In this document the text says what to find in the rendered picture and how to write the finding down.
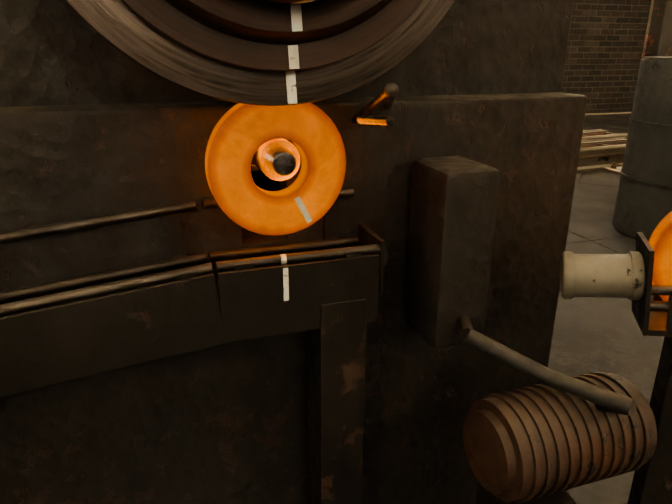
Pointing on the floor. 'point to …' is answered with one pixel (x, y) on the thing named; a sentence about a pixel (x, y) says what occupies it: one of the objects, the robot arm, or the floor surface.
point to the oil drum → (647, 152)
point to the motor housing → (553, 441)
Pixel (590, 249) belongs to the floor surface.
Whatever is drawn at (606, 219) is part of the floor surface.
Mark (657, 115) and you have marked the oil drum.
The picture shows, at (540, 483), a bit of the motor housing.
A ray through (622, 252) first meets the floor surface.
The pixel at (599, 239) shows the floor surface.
